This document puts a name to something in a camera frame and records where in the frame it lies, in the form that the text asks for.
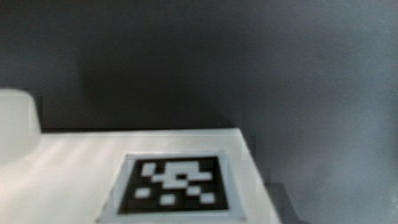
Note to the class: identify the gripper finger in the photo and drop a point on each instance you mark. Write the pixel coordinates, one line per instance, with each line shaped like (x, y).
(21, 127)

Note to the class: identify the white front drawer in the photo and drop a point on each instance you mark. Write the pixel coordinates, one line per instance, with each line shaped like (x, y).
(149, 177)

